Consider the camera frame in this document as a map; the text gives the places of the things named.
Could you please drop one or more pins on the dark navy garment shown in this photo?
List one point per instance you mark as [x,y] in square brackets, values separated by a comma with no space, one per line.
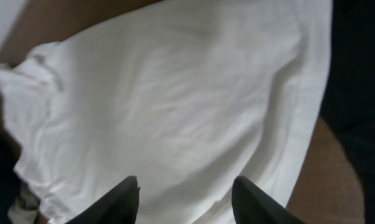
[348,106]

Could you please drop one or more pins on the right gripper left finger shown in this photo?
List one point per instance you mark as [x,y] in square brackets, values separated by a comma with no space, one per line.
[118,206]

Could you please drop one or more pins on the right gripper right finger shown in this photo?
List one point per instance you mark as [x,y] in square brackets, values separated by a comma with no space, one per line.
[251,205]

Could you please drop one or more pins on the white t-shirt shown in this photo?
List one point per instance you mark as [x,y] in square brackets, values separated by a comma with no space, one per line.
[184,95]

